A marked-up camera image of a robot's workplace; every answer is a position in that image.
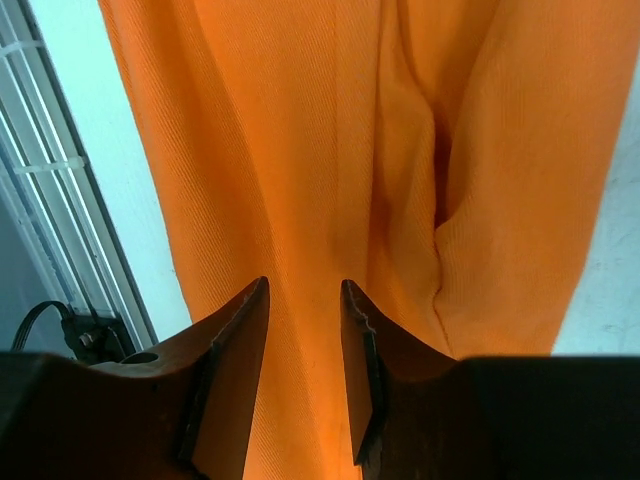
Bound orange trousers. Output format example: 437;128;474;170
100;1;639;479

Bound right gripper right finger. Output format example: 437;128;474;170
340;280;470;479

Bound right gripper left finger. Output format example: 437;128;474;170
89;277;270;479

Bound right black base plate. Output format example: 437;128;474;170
10;300;135;365

